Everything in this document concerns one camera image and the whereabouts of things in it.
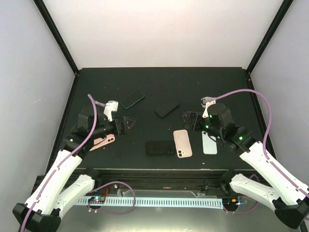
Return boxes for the white smartphone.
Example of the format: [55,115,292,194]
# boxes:
[202,131,217,155]

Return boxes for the pink phone case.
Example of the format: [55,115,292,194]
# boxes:
[90,134,115,151]

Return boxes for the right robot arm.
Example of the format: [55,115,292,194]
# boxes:
[182,101,309,229]

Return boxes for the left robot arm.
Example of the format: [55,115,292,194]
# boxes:
[13,101,130,232]

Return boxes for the beige phone case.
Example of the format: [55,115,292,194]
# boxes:
[173,130,193,158]

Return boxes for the teal edged smartphone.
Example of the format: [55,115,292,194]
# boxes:
[120,90,145,109]

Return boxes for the black smartphone face down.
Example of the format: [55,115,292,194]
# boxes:
[154,99,180,118]

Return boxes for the left small circuit board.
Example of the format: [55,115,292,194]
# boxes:
[88,196,105,204]

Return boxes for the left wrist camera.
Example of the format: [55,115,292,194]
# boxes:
[103,101,119,121]

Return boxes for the black aluminium front rail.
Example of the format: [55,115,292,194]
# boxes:
[33,168,281,194]

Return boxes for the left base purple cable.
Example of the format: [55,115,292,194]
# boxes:
[86,181,137,215]

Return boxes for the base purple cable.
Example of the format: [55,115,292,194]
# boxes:
[223,174,261,215]
[86,181,137,215]

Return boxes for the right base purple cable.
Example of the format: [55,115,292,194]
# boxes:
[223,174,261,215]

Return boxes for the white slotted cable duct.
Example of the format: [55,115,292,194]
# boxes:
[76,196,223,209]

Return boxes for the left black frame post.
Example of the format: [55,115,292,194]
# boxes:
[33,0,79,74]

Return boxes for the black frame post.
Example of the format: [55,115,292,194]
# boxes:
[246,0,294,74]
[33,0,79,74]

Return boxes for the right black frame post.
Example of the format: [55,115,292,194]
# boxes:
[246,0,294,74]

